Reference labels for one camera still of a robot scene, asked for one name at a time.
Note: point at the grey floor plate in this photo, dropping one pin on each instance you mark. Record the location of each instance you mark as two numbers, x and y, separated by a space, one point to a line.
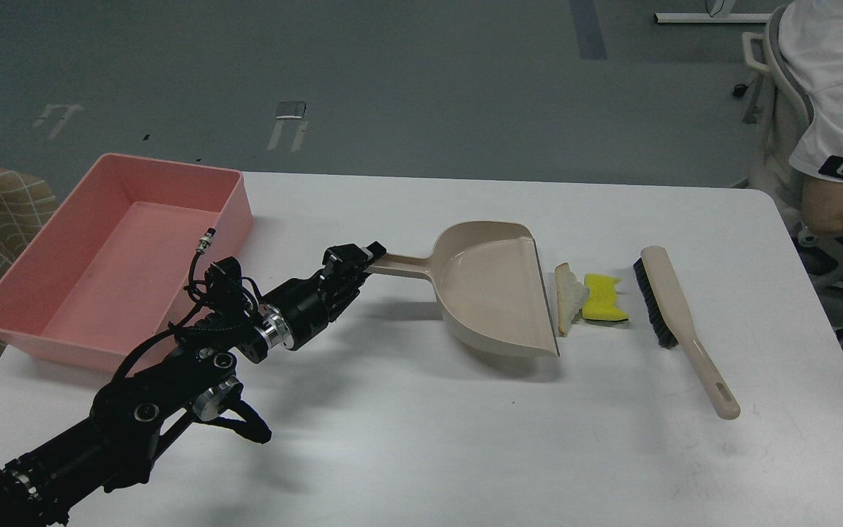
291 110

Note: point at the yellow sponge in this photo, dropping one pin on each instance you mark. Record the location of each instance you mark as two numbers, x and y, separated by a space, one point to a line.
602 303

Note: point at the white office chair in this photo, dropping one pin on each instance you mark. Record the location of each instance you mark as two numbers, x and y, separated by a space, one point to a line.
786 115

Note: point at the beige plastic dustpan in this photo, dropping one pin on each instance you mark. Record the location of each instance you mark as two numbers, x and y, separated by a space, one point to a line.
488 281

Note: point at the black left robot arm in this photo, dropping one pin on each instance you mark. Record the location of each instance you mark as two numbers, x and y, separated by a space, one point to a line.
184 375

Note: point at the pink plastic bin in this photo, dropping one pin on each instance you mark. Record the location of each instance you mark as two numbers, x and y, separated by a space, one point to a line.
108 269

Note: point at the white bread slice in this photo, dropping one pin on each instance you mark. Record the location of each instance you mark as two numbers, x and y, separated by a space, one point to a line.
571 296

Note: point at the white desk leg base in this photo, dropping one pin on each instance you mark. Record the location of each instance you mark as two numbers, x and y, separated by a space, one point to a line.
721 13

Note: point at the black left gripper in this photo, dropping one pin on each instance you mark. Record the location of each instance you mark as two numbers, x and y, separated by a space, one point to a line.
299 303

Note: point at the beige hand brush black bristles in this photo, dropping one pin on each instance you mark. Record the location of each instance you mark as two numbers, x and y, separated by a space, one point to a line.
670 317

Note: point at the person in white shirt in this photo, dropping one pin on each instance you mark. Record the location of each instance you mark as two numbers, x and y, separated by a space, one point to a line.
811 37

